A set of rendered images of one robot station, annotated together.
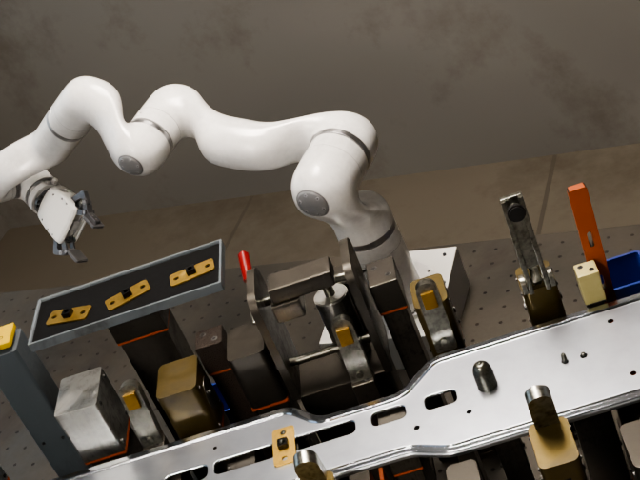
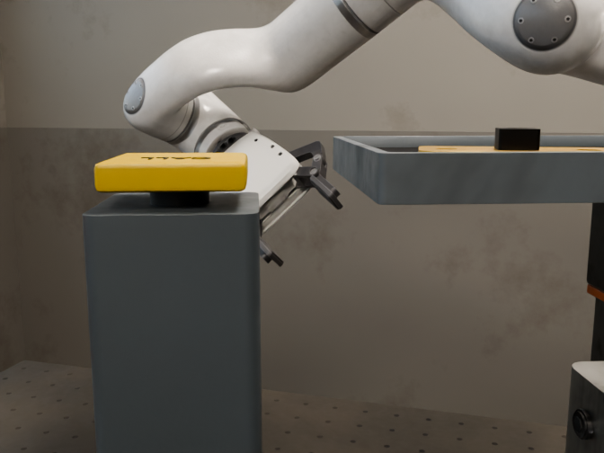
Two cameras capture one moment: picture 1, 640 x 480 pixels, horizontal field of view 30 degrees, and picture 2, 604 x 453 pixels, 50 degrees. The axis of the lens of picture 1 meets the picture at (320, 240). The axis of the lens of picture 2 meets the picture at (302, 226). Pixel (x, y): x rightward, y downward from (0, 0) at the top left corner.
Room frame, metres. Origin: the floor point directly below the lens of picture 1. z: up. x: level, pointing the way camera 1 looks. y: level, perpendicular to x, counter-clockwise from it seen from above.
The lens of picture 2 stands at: (1.59, 0.63, 1.18)
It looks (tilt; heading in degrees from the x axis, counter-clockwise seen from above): 10 degrees down; 347
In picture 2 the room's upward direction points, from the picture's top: straight up
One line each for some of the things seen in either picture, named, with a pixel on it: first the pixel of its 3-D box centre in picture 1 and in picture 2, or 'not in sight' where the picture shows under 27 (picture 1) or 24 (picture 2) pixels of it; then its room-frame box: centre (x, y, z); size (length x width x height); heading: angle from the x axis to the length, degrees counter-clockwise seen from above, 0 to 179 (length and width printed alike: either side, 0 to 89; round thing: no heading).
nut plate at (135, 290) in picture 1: (127, 293); not in sight; (1.83, 0.36, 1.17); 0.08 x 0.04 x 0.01; 100
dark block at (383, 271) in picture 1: (416, 361); not in sight; (1.65, -0.07, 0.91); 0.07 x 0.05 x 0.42; 171
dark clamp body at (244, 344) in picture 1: (283, 412); not in sight; (1.69, 0.18, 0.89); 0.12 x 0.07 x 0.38; 171
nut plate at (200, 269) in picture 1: (190, 270); not in sight; (1.82, 0.23, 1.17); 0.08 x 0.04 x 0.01; 89
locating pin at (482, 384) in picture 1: (484, 376); not in sight; (1.42, -0.15, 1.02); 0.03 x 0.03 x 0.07
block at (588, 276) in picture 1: (609, 350); not in sight; (1.51, -0.38, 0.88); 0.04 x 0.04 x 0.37; 81
